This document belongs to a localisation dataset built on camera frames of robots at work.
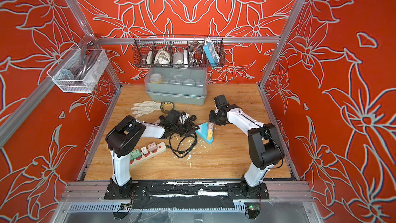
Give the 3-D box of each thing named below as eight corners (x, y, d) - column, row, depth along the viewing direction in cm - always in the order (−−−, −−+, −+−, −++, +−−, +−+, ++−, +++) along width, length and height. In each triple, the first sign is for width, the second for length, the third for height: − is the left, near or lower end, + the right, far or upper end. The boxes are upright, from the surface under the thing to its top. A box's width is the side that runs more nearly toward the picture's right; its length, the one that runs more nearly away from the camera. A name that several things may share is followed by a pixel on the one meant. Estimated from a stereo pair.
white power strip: (131, 166, 82) (129, 164, 80) (130, 159, 85) (128, 157, 82) (167, 149, 88) (166, 147, 86) (165, 143, 91) (164, 141, 88)
